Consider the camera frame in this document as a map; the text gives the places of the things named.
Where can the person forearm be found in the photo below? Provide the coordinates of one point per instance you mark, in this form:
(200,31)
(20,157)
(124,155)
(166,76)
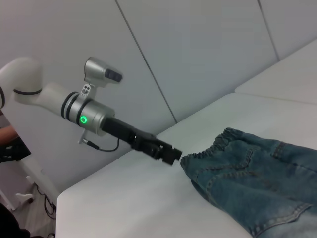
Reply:
(7,135)

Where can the black mesh chair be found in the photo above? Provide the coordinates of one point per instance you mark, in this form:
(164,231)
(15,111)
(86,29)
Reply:
(15,151)

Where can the white and silver left arm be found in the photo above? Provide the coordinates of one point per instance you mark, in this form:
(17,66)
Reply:
(49,99)

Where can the dark rounded object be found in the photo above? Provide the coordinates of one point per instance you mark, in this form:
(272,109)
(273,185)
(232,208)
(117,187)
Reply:
(12,220)

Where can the blue denim shorts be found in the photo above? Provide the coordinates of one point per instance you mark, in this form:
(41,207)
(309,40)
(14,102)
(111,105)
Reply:
(247,183)

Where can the white stand foot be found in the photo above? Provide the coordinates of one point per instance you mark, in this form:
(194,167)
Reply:
(24,197)

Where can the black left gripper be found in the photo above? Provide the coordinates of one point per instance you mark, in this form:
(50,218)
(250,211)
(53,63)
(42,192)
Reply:
(123,131)

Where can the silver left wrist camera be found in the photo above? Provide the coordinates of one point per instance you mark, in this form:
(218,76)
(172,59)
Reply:
(101,72)

